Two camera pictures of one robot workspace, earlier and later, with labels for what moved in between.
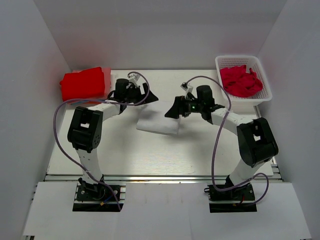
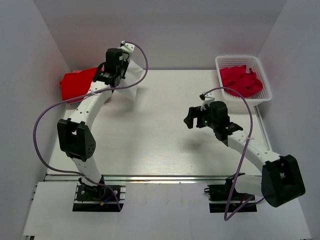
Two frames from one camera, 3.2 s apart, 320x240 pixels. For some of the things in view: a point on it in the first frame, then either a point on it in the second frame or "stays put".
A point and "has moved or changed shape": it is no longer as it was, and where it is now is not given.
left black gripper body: [133, 96] → [122, 69]
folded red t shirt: [88, 84] stays put
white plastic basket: [245, 79] stays put
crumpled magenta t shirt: [238, 83] stays put
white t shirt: [152, 118] has moved or changed shape
